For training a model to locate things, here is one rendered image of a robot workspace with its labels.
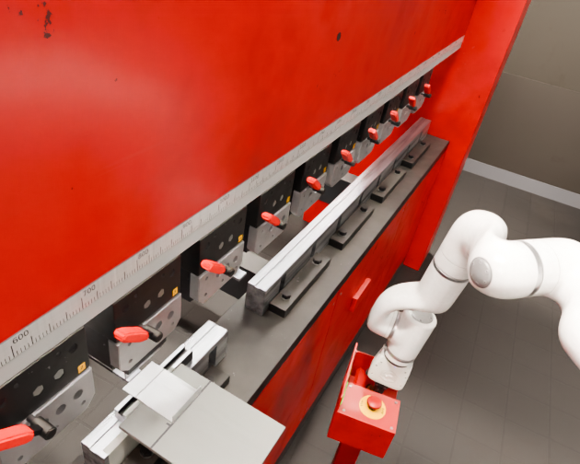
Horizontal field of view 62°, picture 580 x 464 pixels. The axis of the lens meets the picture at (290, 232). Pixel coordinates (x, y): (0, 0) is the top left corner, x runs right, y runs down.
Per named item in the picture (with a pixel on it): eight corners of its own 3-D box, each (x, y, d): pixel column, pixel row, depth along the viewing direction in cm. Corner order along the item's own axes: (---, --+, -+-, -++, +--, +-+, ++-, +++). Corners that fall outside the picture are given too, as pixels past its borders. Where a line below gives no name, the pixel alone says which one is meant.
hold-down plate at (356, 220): (342, 250, 167) (343, 244, 165) (327, 244, 168) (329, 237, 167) (372, 214, 189) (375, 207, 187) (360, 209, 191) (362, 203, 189)
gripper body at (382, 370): (378, 354, 126) (365, 380, 133) (415, 371, 125) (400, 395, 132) (383, 335, 132) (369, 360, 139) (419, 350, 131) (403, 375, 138)
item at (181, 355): (126, 425, 94) (125, 416, 92) (115, 417, 95) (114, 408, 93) (191, 359, 109) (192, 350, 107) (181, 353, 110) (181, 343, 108)
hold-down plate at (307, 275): (284, 319, 137) (285, 311, 135) (267, 310, 138) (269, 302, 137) (329, 265, 159) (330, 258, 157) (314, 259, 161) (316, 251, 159)
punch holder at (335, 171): (329, 190, 139) (342, 137, 129) (303, 179, 142) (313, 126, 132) (350, 171, 150) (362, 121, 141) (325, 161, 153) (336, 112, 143)
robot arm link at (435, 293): (400, 256, 104) (360, 335, 125) (471, 286, 102) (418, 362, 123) (409, 231, 111) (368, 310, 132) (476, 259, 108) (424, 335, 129)
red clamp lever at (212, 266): (214, 263, 83) (236, 269, 92) (195, 253, 85) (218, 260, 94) (210, 272, 83) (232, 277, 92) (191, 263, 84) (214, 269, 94)
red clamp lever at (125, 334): (129, 334, 68) (165, 332, 77) (108, 320, 70) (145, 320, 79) (123, 345, 68) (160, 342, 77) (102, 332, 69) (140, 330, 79)
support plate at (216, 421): (233, 509, 83) (233, 506, 82) (118, 428, 91) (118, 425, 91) (284, 429, 96) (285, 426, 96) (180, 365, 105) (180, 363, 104)
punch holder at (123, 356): (121, 377, 79) (114, 306, 69) (83, 353, 82) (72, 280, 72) (180, 323, 90) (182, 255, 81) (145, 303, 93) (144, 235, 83)
